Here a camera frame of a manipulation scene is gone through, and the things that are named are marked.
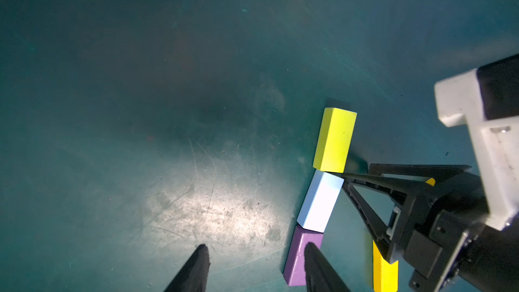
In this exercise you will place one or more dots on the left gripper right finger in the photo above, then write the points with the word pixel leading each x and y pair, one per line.
pixel 319 274

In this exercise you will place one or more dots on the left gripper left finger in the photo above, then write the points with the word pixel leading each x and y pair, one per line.
pixel 193 276

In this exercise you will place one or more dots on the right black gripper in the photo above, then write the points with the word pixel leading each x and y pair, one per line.
pixel 438 227

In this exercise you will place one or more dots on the purple block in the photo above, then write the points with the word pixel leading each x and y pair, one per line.
pixel 294 271

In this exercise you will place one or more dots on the yellow block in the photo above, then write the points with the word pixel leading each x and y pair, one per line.
pixel 385 275

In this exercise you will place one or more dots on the light blue block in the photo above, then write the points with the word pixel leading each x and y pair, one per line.
pixel 319 201

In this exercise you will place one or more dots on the lime green block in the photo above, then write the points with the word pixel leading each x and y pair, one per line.
pixel 334 140

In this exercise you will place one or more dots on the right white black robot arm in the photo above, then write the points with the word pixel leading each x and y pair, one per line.
pixel 494 255

